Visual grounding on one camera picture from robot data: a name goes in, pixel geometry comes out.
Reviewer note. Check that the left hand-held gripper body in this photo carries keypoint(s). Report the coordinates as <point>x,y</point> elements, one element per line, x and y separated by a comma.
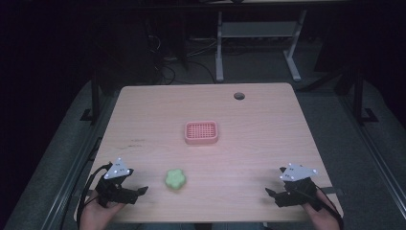
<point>112,187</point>

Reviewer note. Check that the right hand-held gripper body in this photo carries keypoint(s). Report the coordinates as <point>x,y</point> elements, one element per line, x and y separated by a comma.
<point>295,188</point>

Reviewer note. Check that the grey metal desk frame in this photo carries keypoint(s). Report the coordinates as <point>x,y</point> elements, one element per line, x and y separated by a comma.
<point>258,41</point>

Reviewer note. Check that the black metal stand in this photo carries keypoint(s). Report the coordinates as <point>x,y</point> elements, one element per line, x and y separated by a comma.
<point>360,96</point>
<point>94,96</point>

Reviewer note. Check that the person's left hand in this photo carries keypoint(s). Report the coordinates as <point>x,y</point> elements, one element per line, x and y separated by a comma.
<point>97,214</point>

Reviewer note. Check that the pink soap dish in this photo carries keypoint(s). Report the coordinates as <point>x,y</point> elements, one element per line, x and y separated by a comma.
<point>201,132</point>

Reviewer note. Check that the green flower-shaped soap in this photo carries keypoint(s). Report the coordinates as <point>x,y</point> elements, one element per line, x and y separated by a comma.
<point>175,179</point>

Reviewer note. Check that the person's right hand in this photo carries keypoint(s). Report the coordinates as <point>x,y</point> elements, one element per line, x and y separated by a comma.
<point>320,217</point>

